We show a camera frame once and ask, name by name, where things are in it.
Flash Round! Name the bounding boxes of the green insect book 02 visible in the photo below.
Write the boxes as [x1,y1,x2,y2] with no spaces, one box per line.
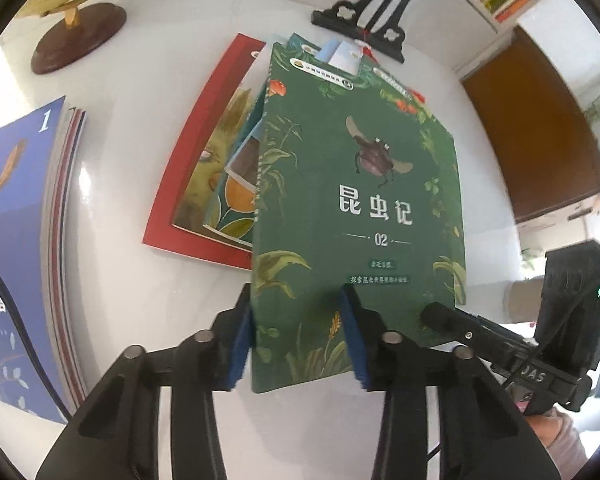
[251,44,466,393]

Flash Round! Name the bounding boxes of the blue eagle book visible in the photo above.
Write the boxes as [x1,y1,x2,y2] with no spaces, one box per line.
[0,99,68,422]

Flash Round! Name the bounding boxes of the green insect book 01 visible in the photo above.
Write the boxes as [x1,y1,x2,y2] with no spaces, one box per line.
[289,39,430,115]

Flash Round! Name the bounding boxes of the light blue Tang poetry book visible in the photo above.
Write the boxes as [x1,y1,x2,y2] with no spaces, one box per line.
[316,39,364,76]

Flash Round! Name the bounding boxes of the stack of sorted books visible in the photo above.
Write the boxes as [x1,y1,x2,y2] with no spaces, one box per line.
[41,105,85,413]

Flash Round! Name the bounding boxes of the operator hand pink sleeve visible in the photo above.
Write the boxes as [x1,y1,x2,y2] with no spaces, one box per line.
[524,408,588,480]

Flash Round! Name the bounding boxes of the brown wooden cabinet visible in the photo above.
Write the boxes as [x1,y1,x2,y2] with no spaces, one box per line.
[463,26,600,223]

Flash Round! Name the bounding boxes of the red picture book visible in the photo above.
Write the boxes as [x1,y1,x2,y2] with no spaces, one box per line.
[143,34,265,270]

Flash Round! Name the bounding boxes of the teal flower book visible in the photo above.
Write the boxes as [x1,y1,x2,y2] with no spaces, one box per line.
[202,88,264,250]

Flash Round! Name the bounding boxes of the black fan stand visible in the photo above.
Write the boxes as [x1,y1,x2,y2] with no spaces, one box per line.
[311,0,413,63]

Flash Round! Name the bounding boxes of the yellow globe wooden base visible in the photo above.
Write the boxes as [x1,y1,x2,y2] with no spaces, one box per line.
[16,0,126,75]

